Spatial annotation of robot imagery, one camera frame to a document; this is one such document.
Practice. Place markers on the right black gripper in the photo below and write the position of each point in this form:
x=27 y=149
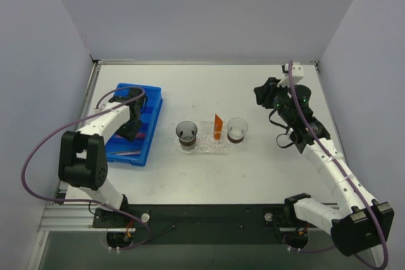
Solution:
x=268 y=93

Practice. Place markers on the dark tinted cup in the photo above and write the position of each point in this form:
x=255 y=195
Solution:
x=186 y=132

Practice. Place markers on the blue plastic bin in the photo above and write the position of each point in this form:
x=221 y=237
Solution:
x=149 y=120

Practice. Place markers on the pink toothpaste tube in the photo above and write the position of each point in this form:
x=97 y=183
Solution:
x=139 y=136

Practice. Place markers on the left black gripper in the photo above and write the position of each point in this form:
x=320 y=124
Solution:
x=130 y=129

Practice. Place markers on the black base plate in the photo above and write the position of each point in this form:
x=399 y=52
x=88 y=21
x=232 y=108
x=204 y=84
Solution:
x=210 y=224

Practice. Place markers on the clear textured oval tray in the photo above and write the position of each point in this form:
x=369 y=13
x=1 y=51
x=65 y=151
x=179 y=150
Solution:
x=205 y=143

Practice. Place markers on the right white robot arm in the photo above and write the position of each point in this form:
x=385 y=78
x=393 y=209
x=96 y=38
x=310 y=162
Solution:
x=360 y=222

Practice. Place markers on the clear cup brown base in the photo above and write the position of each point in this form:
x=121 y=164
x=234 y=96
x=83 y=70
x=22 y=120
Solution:
x=236 y=130

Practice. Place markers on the aluminium frame rail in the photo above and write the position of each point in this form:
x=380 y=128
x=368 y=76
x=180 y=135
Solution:
x=76 y=218

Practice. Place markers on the orange toothpaste tube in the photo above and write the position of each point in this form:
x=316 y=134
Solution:
x=218 y=125

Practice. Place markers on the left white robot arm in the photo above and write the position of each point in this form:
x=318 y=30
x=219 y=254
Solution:
x=82 y=159

